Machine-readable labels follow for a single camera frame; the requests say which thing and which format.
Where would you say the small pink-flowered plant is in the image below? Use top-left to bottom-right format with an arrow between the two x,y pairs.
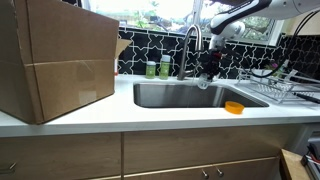
266,61 -> 284,78

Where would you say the stainless steel sink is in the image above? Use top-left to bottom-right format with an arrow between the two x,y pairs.
132,81 -> 270,109

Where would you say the steel wire dish rack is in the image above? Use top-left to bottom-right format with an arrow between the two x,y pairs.
234,68 -> 320,105

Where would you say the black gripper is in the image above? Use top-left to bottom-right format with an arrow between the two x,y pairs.
200,47 -> 223,83

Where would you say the wooden base cabinet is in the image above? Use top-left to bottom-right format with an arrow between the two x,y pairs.
0,123 -> 311,180

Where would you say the short green soap bottle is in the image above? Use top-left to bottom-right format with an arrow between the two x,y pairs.
145,60 -> 157,80

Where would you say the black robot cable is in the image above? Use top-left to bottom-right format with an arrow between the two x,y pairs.
249,9 -> 320,80

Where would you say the kitchen window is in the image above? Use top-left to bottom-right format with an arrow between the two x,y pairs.
81,0 -> 284,46

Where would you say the metal drawer handle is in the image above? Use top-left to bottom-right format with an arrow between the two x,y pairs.
0,162 -> 17,177

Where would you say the steel gooseneck faucet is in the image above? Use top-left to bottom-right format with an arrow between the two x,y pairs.
176,23 -> 204,81

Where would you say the brown cardboard box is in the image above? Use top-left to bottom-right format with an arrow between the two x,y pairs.
0,0 -> 133,126

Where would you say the tall green soap bottle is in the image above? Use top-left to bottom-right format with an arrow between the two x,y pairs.
158,54 -> 172,81

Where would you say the black-handled steel spoon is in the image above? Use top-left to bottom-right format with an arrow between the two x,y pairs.
293,92 -> 320,105

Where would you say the orange plastic bowl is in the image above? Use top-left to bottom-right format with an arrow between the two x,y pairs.
224,100 -> 245,115

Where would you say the wooden robot platform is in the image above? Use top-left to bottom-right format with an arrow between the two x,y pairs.
279,148 -> 312,180

